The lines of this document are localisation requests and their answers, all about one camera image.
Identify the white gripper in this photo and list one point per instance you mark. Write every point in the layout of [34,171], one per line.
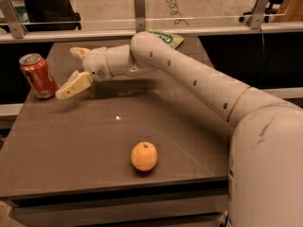
[96,64]

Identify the red coke can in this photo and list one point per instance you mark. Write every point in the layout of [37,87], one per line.
[35,68]

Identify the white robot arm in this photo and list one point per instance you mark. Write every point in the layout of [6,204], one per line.
[266,153]

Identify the black office chair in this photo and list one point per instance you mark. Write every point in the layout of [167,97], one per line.
[51,15]

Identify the glass barrier panel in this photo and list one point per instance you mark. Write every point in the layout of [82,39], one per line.
[119,14]

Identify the green chip bag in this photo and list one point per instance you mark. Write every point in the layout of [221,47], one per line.
[170,39]

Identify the orange fruit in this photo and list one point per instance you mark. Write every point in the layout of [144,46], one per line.
[144,156]

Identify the grey table drawer front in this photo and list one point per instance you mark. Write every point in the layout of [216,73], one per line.
[201,209]

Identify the left metal glass bracket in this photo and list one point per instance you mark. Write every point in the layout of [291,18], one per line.
[16,28]

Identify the metal glass bracket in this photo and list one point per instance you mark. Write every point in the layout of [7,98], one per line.
[16,28]
[139,15]
[257,14]

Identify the middle metal glass bracket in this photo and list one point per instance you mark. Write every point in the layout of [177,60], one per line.
[139,15]

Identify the right metal glass bracket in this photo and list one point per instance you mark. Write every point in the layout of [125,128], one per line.
[257,14]

